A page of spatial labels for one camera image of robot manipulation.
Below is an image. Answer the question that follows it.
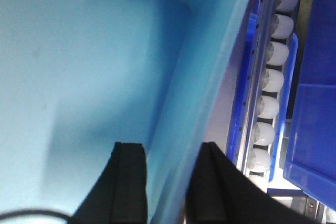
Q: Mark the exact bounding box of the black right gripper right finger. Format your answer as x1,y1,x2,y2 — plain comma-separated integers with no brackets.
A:
185,142,315,223

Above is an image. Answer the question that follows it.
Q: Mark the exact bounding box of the light blue plastic box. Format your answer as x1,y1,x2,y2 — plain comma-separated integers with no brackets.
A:
1,0,249,223

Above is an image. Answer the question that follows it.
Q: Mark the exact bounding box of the dark blue bin right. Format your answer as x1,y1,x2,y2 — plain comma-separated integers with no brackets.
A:
284,0,335,209

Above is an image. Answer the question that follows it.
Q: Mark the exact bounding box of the white roller conveyor track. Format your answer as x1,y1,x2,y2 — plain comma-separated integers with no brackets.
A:
237,0,299,192

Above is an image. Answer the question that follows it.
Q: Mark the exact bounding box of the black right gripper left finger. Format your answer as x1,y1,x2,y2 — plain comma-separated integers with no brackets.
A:
71,142,147,223

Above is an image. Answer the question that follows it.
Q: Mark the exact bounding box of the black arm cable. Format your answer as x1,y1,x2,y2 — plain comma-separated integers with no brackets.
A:
0,208,73,221

